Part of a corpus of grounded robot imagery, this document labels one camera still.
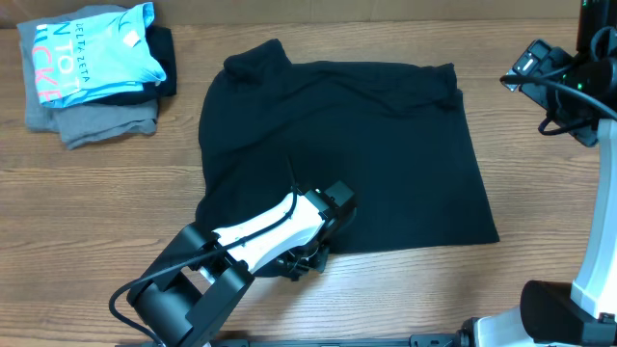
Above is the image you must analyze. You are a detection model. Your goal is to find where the black t-shirt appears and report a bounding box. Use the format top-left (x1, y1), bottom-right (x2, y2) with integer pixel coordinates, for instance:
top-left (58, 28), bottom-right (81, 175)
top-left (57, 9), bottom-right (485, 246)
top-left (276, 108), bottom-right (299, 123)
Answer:
top-left (196, 40), bottom-right (498, 254)

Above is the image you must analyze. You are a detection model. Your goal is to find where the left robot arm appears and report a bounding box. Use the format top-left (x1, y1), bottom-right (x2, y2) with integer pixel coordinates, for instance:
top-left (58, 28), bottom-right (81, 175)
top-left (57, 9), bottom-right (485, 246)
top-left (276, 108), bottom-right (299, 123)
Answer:
top-left (127, 181), bottom-right (356, 346)

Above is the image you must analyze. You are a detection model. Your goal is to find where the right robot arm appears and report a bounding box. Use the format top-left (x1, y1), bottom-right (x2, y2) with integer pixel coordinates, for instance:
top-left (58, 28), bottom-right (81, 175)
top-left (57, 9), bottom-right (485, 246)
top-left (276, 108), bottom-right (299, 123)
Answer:
top-left (452, 0), bottom-right (616, 347)

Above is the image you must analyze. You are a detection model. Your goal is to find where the black folded garment in stack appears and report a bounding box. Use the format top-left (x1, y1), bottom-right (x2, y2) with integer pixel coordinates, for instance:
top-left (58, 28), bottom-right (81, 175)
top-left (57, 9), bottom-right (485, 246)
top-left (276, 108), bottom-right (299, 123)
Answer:
top-left (93, 25), bottom-right (177, 106)

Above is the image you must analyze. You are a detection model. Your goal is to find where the grey folded garment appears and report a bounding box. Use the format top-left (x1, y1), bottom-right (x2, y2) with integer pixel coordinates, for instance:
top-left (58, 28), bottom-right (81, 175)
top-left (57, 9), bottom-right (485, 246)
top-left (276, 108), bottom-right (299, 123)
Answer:
top-left (17, 5), bottom-right (158, 149)

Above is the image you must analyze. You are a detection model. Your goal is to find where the light blue printed t-shirt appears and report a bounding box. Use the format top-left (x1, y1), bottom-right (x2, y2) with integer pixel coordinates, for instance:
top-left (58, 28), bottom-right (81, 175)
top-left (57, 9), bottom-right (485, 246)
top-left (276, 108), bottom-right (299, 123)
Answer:
top-left (31, 2), bottom-right (167, 108)

